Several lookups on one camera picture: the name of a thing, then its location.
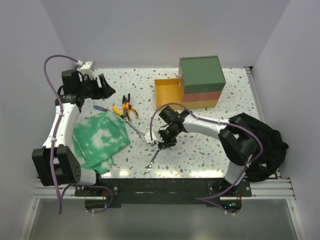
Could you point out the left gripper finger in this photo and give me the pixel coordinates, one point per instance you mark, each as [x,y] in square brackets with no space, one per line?
[106,91]
[99,96]

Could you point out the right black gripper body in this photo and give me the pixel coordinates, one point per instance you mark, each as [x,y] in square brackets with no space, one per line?
[169,131]

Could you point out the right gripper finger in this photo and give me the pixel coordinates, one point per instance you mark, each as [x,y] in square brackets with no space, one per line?
[168,144]
[160,142]

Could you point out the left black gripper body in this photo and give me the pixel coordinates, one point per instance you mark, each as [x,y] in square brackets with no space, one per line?
[89,88]

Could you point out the silver wrench front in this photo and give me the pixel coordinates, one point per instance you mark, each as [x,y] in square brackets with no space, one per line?
[149,165]

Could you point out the silver wrench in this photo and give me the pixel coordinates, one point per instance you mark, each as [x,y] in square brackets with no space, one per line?
[140,134]
[149,165]

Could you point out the yellow drawer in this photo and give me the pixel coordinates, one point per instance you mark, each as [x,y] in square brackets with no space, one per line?
[168,91]

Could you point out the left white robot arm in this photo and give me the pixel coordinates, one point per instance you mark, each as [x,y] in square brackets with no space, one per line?
[54,161]

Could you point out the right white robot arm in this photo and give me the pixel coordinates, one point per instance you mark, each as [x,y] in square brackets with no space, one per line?
[240,144]

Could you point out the silver wrench near cloth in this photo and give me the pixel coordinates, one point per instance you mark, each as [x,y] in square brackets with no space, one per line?
[140,134]

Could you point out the orange black pliers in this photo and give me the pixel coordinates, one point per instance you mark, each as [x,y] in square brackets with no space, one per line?
[127,107]

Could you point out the green white cloth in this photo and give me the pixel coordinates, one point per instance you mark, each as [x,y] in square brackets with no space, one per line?
[97,139]

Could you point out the orange drawer box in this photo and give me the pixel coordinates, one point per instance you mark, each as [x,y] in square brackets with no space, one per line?
[202,96]

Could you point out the green drawer box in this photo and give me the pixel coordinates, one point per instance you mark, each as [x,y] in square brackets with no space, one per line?
[201,74]

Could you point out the black cloth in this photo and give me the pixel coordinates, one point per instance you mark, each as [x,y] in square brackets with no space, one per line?
[274,149]

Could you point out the blue handled screwdriver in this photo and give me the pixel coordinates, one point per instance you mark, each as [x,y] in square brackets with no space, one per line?
[100,108]

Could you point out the yellow handled screwdriver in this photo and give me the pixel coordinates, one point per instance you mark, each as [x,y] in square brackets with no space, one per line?
[117,111]

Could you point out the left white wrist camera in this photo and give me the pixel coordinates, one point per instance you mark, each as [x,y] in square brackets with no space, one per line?
[85,67]

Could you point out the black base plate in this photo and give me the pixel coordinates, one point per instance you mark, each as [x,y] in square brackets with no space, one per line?
[162,191]

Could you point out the aluminium rail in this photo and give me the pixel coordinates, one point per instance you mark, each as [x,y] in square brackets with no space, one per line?
[270,189]

